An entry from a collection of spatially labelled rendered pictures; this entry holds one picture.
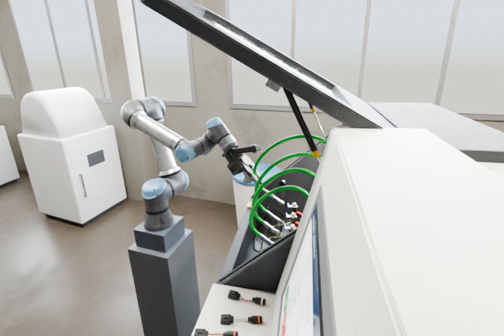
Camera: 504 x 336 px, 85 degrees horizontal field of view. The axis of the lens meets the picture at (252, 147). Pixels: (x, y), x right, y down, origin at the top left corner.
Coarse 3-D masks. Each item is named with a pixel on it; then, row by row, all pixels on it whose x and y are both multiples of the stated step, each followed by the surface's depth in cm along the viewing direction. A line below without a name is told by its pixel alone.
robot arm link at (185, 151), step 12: (132, 108) 128; (132, 120) 126; (144, 120) 125; (144, 132) 126; (156, 132) 122; (168, 132) 122; (168, 144) 120; (180, 144) 118; (192, 144) 119; (180, 156) 116; (192, 156) 117
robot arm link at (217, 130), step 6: (210, 120) 123; (216, 120) 123; (210, 126) 123; (216, 126) 122; (222, 126) 123; (210, 132) 124; (216, 132) 122; (222, 132) 122; (228, 132) 123; (210, 138) 125; (216, 138) 123; (222, 138) 121
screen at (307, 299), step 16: (320, 192) 59; (320, 208) 54; (320, 224) 50; (304, 240) 61; (320, 240) 47; (304, 256) 56; (320, 256) 44; (304, 272) 52; (320, 272) 41; (288, 288) 65; (304, 288) 48; (320, 288) 38; (288, 304) 59; (304, 304) 45; (320, 304) 36; (288, 320) 55; (304, 320) 42; (320, 320) 34
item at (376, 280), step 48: (336, 144) 59; (384, 144) 56; (432, 144) 56; (336, 192) 47; (384, 192) 37; (432, 192) 37; (480, 192) 36; (336, 240) 39; (384, 240) 27; (432, 240) 27; (480, 240) 27; (336, 288) 33; (384, 288) 22; (432, 288) 22; (480, 288) 22
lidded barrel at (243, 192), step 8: (264, 168) 283; (272, 168) 282; (232, 176) 267; (240, 176) 265; (264, 176) 264; (240, 184) 259; (248, 184) 253; (240, 192) 262; (248, 192) 257; (240, 200) 267; (248, 200) 260; (240, 208) 271; (240, 216) 275
